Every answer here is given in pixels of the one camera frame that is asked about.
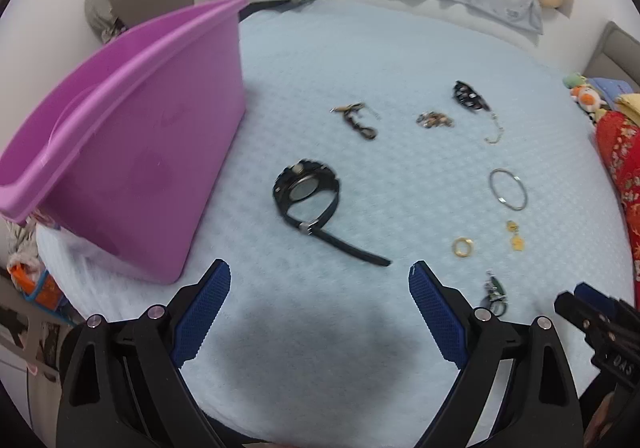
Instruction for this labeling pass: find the thin gold chain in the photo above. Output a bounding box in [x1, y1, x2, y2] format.
[482, 110, 504, 145]

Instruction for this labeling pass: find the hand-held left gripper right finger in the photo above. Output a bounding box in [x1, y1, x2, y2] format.
[407, 260, 584, 448]

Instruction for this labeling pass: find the grey headboard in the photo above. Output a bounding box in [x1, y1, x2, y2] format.
[583, 20, 640, 85]

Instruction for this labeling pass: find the black chunky bead bracelet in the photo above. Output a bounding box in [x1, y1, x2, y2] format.
[452, 80, 490, 113]

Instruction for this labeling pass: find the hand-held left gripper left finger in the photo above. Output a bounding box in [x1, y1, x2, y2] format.
[56, 258, 232, 448]

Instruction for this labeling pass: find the purple plastic bin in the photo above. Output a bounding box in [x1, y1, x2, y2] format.
[0, 0, 251, 285]

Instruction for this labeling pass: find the orange toy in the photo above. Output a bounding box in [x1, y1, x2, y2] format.
[9, 262, 67, 320]

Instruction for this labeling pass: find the yellow cloth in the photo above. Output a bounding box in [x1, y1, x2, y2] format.
[614, 92, 640, 125]

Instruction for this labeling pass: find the gold ring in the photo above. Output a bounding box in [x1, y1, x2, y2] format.
[451, 236, 476, 259]

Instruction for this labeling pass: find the light blue bedspread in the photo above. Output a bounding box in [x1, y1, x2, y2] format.
[35, 0, 635, 446]

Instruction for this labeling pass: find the black wristwatch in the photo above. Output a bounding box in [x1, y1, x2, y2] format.
[272, 158, 393, 268]

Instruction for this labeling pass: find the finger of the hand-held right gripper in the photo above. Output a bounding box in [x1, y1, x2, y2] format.
[573, 281, 640, 326]
[553, 291, 603, 336]

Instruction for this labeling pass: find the red floral cloth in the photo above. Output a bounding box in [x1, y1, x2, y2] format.
[594, 110, 640, 282]

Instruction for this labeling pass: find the silver bangle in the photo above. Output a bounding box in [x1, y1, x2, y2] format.
[489, 168, 529, 212]

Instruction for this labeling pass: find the colourful plush toy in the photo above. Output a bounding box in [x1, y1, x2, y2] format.
[563, 72, 612, 122]

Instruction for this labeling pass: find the green pendant keychain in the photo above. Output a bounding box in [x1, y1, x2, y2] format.
[480, 270, 510, 318]

